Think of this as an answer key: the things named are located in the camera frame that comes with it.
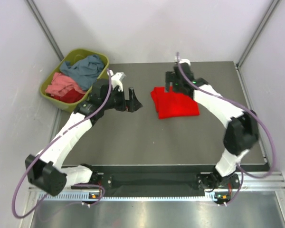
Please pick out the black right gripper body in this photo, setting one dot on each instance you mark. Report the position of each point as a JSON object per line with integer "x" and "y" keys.
{"x": 176, "y": 85}

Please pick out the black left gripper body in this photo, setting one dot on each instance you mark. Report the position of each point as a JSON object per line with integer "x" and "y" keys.
{"x": 117, "y": 101}

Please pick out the bright red t-shirt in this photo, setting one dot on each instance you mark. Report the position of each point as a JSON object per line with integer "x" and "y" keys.
{"x": 170, "y": 104}

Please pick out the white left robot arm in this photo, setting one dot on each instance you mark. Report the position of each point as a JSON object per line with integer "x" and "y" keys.
{"x": 45, "y": 169}

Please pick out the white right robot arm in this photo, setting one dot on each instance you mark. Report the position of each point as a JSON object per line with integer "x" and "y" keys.
{"x": 241, "y": 129}

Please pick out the blue-grey t-shirt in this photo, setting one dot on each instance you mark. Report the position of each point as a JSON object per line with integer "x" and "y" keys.
{"x": 84, "y": 72}

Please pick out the dark red t-shirt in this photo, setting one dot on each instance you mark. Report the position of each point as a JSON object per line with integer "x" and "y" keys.
{"x": 71, "y": 96}

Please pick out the pink t-shirt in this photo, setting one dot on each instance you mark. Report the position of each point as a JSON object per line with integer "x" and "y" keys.
{"x": 62, "y": 84}

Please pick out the green plastic laundry bin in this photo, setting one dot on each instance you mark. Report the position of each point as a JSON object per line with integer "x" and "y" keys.
{"x": 73, "y": 57}

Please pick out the left aluminium corner post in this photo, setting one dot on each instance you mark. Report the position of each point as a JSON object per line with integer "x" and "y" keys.
{"x": 44, "y": 27}

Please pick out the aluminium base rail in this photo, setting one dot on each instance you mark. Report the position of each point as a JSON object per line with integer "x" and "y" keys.
{"x": 246, "y": 181}

